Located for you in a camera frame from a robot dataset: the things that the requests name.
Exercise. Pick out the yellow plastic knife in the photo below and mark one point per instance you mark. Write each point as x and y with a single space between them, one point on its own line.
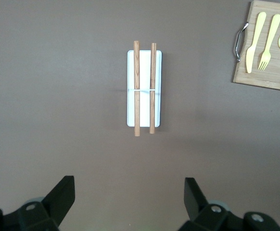
250 55

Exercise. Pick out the yellow plastic fork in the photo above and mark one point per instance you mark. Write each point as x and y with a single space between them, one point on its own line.
266 55

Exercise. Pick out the white rack tray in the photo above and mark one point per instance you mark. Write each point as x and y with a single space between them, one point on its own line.
144 72

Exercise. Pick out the light brown wooden rod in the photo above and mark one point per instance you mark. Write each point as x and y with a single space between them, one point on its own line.
136 108

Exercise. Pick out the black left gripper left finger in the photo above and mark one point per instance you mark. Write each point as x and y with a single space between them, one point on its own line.
55 207

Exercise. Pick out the dark brown wooden rod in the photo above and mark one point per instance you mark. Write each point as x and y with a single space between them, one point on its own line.
152 108

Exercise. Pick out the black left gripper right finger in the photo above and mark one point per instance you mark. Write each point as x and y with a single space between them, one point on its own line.
195 202

